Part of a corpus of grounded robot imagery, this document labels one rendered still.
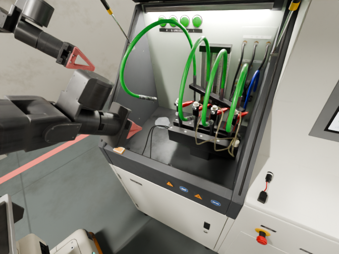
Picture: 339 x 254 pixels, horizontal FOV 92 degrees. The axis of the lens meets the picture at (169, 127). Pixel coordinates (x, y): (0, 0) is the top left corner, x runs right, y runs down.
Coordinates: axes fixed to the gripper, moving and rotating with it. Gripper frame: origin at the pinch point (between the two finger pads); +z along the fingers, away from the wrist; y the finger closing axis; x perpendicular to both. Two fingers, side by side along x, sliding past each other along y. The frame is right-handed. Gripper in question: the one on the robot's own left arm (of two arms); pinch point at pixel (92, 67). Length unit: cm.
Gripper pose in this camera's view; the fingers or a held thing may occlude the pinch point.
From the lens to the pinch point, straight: 64.9
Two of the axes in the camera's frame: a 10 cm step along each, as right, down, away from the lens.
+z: 7.6, 3.3, 5.6
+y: -4.2, -4.1, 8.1
